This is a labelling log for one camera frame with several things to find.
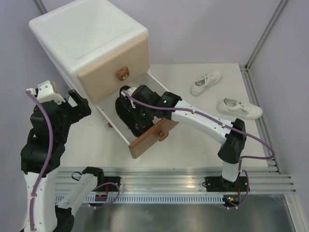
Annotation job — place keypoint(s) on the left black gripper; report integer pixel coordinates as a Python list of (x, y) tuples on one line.
[(82, 109)]

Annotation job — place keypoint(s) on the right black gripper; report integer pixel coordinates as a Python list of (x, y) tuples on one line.
[(146, 122)]

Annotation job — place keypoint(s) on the black canvas shoe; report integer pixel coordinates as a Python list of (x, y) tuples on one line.
[(127, 117)]

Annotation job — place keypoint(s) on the brown drawer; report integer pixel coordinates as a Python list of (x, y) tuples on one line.
[(136, 146)]

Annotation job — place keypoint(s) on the brown bear knob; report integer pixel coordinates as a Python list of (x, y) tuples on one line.
[(163, 136), (123, 74)]

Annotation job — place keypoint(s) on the beige drawer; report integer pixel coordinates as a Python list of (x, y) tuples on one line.
[(99, 80)]

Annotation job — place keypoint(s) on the black canvas shoe sideways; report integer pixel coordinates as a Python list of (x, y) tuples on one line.
[(126, 89)]

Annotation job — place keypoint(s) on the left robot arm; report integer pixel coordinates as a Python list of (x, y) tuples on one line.
[(51, 120)]

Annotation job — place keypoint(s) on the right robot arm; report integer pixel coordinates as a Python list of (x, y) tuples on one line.
[(229, 134)]

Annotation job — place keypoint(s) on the white plastic shoe cabinet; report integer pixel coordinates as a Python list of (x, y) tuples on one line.
[(82, 32)]

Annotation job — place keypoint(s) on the white sneaker far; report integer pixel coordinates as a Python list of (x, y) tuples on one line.
[(208, 80)]

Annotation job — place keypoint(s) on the white sneaker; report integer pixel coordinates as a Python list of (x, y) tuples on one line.
[(208, 80), (239, 109)]

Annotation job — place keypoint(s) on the white sneaker near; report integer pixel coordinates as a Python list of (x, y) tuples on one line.
[(239, 109)]

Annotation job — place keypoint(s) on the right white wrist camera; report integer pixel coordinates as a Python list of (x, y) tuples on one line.
[(132, 105)]

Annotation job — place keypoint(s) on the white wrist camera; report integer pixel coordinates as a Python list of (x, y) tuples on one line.
[(46, 92), (132, 105)]

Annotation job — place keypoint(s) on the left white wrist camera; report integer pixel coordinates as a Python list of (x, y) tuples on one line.
[(46, 92)]

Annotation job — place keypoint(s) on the white slotted cable duct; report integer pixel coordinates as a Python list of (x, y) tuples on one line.
[(160, 199)]

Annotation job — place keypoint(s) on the left aluminium frame post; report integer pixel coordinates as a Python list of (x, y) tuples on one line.
[(39, 4)]

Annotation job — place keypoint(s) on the aluminium frame post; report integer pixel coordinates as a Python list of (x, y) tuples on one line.
[(268, 29), (39, 4)]

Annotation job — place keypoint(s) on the right aluminium frame post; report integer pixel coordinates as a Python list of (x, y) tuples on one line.
[(268, 29)]

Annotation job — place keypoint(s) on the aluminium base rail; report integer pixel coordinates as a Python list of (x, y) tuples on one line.
[(188, 181)]

